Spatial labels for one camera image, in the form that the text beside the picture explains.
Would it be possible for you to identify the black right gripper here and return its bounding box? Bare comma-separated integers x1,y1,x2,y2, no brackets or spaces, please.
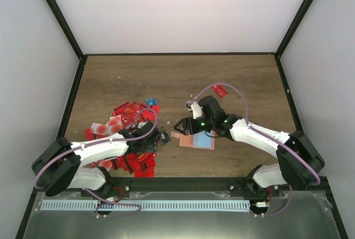
174,116,215,136

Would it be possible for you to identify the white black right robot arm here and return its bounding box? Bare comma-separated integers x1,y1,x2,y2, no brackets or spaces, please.
174,96,325,196

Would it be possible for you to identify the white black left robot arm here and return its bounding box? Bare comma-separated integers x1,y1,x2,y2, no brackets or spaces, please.
32,121,171,197

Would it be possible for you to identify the blue card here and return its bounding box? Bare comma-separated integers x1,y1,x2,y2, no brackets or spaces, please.
146,98,158,106

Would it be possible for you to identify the pile of red cards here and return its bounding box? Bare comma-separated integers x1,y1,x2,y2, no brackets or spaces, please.
84,102,160,177

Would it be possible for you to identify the lone red VIP card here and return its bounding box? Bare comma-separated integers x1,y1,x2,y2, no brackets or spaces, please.
211,85,228,98

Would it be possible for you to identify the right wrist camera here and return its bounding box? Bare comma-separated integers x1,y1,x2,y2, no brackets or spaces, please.
185,101,202,119

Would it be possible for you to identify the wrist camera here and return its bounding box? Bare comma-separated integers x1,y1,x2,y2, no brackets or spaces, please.
185,101,202,119
135,121,152,134

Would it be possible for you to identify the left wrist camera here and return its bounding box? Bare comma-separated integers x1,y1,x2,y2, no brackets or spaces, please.
135,121,152,134

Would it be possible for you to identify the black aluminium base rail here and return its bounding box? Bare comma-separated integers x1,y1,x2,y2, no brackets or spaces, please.
35,176,328,198

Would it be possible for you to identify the light blue slotted cable duct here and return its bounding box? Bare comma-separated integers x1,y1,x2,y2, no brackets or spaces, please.
39,200,250,212

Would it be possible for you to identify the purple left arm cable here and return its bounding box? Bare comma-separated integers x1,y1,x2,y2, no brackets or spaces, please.
33,108,159,219

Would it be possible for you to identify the black enclosure frame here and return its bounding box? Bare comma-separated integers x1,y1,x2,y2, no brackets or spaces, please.
13,0,355,239

